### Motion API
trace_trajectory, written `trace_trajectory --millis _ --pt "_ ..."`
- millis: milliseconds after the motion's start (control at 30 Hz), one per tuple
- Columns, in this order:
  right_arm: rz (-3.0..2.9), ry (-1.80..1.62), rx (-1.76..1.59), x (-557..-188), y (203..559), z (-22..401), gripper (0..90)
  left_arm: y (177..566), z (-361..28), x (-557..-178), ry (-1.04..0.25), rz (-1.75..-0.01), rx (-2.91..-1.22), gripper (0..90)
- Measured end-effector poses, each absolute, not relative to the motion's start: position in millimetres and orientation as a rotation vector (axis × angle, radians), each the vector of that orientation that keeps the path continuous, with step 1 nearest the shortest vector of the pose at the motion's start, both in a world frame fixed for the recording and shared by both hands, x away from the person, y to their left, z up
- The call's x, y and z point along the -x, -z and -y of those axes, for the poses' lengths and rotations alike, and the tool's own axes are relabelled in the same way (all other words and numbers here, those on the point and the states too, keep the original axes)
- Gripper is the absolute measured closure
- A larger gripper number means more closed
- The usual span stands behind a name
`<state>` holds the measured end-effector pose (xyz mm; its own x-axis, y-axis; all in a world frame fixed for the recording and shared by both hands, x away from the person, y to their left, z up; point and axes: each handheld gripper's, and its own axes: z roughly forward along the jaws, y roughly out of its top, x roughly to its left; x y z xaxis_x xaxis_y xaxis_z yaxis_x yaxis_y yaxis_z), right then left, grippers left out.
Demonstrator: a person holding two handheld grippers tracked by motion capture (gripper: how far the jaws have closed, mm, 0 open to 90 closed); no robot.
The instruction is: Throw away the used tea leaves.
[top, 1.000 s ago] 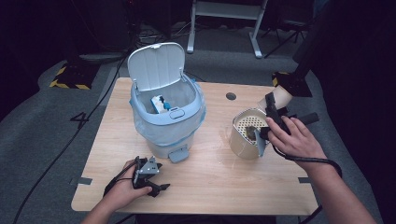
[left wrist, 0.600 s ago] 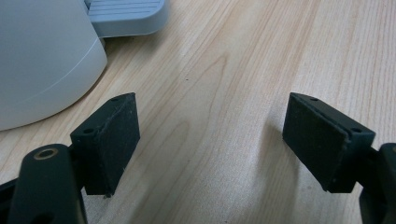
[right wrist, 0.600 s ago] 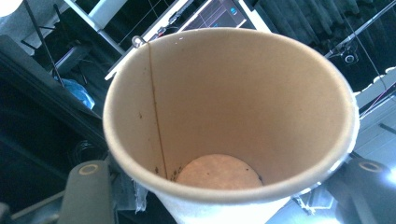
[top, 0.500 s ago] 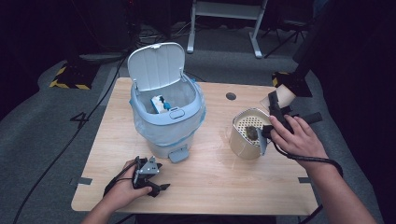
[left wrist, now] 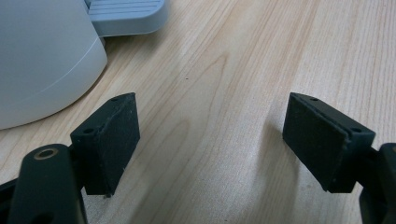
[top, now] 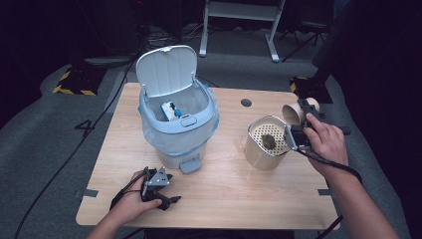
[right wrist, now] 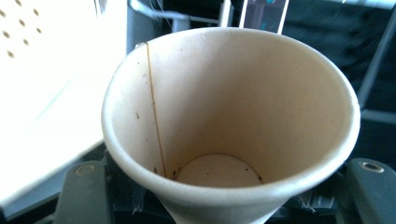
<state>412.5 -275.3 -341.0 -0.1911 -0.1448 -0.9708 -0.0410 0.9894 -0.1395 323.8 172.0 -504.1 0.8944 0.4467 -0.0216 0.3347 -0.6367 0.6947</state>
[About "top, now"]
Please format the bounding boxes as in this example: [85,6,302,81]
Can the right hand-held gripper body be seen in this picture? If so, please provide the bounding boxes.
[283,110,326,152]

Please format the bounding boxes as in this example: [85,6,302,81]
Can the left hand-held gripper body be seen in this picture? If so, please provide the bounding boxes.
[140,166,173,202]

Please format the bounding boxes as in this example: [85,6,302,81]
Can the brown paper cup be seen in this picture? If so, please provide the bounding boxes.
[282,97,321,126]

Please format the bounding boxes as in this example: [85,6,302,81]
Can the food scraps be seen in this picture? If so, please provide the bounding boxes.
[261,133,278,150]

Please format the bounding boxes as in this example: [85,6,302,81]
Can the beige canister with perforated strainer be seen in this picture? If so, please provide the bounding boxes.
[244,115,299,171]

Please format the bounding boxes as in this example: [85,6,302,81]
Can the person's left hand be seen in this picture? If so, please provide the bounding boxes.
[110,170,163,227]

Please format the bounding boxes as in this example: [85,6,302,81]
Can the person's right hand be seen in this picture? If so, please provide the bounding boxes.
[303,113,349,178]

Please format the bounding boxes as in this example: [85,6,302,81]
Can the black yellow striped stand base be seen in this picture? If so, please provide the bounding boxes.
[52,67,105,97]
[290,76,334,105]

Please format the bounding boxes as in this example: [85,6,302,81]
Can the translucent blue bin liner bag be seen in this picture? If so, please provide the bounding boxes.
[137,85,221,157]

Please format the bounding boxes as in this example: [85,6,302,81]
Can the black tripod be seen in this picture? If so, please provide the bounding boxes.
[281,21,333,63]

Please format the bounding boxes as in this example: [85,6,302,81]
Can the left hand-held gripper black cable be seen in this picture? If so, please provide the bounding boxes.
[108,169,149,211]

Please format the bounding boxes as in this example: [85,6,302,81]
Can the hand-held gripper black cable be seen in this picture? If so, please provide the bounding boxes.
[108,169,149,211]
[294,148,363,239]

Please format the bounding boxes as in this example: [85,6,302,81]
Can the right hand-held gripper black cable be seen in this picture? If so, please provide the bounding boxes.
[294,148,363,239]

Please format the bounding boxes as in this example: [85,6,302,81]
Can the white metal stand frame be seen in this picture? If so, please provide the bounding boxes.
[198,0,287,64]

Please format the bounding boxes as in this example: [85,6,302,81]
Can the long black floor cable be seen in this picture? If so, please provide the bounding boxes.
[13,49,142,239]

